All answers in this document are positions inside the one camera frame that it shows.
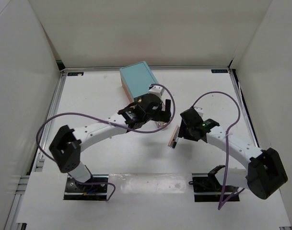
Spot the pink makeup pencil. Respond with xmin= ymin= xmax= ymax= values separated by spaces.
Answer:
xmin=168 ymin=126 xmax=180 ymax=147

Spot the clear drawer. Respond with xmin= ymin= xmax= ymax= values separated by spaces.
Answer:
xmin=155 ymin=121 xmax=168 ymax=129

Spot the silver black eyeliner pen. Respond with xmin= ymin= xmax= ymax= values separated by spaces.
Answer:
xmin=171 ymin=137 xmax=179 ymax=149

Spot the teal and orange drawer box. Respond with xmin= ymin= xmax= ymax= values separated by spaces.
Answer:
xmin=119 ymin=61 xmax=158 ymax=103

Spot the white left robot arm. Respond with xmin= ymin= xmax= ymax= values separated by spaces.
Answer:
xmin=49 ymin=93 xmax=172 ymax=192

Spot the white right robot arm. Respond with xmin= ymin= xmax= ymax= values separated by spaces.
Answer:
xmin=178 ymin=108 xmax=288 ymax=199

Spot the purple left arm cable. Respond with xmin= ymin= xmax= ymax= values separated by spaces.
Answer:
xmin=36 ymin=83 xmax=176 ymax=201

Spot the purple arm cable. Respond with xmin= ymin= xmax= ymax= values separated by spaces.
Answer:
xmin=36 ymin=83 xmax=176 ymax=201
xmin=192 ymin=91 xmax=246 ymax=210

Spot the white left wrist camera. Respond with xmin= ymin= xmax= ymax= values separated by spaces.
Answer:
xmin=148 ymin=85 xmax=164 ymax=97

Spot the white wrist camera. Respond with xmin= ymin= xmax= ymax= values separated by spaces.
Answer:
xmin=194 ymin=107 xmax=204 ymax=117
xmin=148 ymin=85 xmax=164 ymax=97

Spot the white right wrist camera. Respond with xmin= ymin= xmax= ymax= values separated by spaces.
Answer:
xmin=194 ymin=107 xmax=204 ymax=117

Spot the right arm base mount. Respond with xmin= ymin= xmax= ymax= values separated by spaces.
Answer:
xmin=189 ymin=176 xmax=240 ymax=202

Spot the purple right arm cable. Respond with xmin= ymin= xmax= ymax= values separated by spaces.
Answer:
xmin=192 ymin=91 xmax=246 ymax=210

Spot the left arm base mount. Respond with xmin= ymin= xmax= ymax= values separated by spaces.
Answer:
xmin=63 ymin=175 xmax=109 ymax=201

